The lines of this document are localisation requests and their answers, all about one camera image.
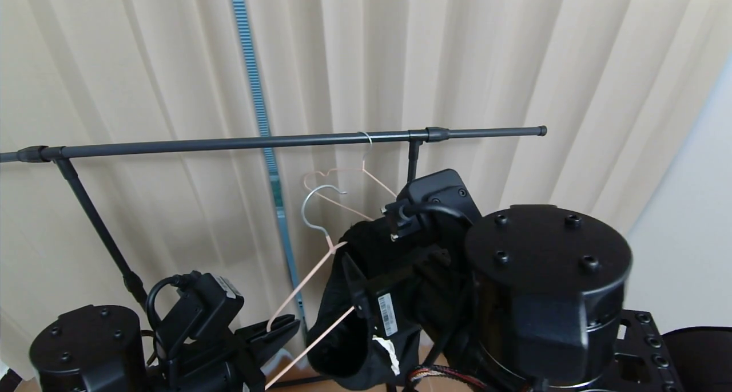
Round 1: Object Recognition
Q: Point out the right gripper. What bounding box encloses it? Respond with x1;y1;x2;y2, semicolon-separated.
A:
342;246;478;339

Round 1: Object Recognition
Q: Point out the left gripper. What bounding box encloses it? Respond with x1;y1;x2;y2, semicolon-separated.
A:
172;325;268;392

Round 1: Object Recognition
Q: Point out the black knit garment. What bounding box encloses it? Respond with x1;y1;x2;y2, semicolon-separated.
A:
307;217;458;391

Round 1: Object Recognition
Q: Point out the pink clothes hanger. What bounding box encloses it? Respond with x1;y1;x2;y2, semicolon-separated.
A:
303;132;398;221
264;184;348;390

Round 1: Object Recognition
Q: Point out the black clothes rack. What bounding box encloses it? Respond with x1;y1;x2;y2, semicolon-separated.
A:
0;126;548;390

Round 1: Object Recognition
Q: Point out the beige curtain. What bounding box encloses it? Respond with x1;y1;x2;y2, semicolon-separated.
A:
0;0;307;375
243;0;732;347

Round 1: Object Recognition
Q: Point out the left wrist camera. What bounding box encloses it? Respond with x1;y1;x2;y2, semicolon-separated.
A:
154;272;245;347

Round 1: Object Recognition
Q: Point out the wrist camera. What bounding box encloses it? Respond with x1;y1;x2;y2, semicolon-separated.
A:
382;169;482;247
154;272;245;347

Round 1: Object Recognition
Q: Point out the black cable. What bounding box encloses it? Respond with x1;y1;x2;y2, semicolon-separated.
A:
145;273;198;330
400;202;476;232

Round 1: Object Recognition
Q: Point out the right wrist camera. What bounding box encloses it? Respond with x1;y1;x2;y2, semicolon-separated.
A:
382;169;482;247

